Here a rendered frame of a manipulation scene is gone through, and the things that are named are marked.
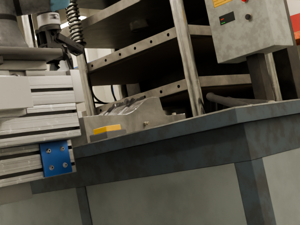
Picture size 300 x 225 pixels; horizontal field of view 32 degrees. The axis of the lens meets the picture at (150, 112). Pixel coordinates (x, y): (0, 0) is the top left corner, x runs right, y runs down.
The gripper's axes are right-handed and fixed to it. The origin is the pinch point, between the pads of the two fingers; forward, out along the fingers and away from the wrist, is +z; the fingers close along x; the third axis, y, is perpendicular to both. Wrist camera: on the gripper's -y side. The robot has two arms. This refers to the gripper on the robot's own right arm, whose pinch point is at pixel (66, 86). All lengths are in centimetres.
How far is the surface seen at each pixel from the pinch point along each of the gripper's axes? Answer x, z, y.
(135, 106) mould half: 6.0, 9.8, -24.6
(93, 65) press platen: -74, -26, -79
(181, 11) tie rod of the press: -3, -32, -74
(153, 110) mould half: 8.2, 12.3, -30.8
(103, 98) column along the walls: -658, -103, -600
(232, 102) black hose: 32, 15, -47
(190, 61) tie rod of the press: -4, -9, -73
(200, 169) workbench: 53, 34, 4
